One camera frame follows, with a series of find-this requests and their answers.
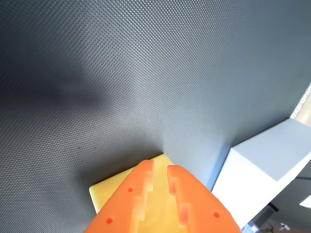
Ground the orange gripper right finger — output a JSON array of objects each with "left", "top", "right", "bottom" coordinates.
[{"left": 167, "top": 165, "right": 242, "bottom": 233}]

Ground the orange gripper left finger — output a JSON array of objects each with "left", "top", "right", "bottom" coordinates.
[{"left": 84, "top": 159, "right": 155, "bottom": 233}]

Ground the yellow toy block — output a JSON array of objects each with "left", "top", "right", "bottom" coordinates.
[{"left": 89, "top": 153, "right": 188, "bottom": 233}]

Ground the white cardboard box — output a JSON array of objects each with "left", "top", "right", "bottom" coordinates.
[{"left": 210, "top": 118, "right": 311, "bottom": 231}]

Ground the dark grey textured mat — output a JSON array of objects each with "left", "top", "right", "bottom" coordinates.
[{"left": 0, "top": 0, "right": 311, "bottom": 233}]

